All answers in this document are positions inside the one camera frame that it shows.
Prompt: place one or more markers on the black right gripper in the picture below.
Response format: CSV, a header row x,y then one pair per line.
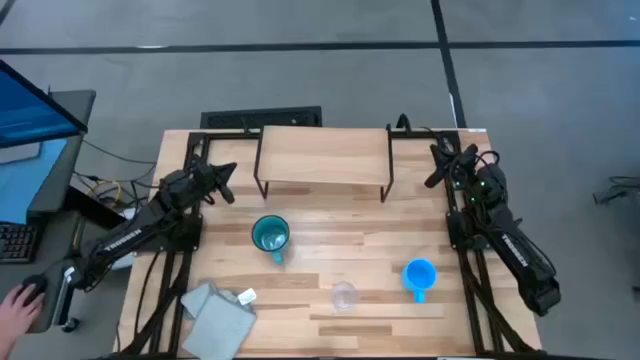
x,y
462,167

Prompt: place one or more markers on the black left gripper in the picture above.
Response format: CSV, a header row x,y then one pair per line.
x,y
206,175

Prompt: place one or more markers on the teal mug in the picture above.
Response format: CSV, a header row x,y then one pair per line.
x,y
271,235

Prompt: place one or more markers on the blue cup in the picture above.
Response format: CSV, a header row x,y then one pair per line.
x,y
419,275

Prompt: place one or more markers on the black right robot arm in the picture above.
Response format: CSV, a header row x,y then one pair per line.
x,y
515,245

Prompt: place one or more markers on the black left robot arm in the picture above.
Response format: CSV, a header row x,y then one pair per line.
x,y
131,234

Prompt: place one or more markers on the wooden shelf with black legs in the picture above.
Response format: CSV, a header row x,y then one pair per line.
x,y
324,156

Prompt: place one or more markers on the black floor grate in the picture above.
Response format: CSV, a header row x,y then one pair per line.
x,y
261,118

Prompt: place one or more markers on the white tag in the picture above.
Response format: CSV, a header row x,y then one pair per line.
x,y
247,297

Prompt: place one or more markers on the grey cloth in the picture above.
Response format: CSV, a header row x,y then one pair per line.
x,y
220,325

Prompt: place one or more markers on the clear plastic pitcher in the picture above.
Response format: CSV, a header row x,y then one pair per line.
x,y
345,295

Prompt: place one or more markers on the grey computer desk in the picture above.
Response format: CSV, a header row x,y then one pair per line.
x,y
55,195

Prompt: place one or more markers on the computer monitor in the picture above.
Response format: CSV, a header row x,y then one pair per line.
x,y
30,107

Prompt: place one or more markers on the black keyboard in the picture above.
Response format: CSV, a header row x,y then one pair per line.
x,y
18,242

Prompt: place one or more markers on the black computer mouse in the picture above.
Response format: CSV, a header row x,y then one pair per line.
x,y
34,287

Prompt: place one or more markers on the person's hand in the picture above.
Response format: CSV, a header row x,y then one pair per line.
x,y
16,315

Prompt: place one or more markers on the black metal table frame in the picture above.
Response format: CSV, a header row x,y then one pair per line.
x,y
194,240

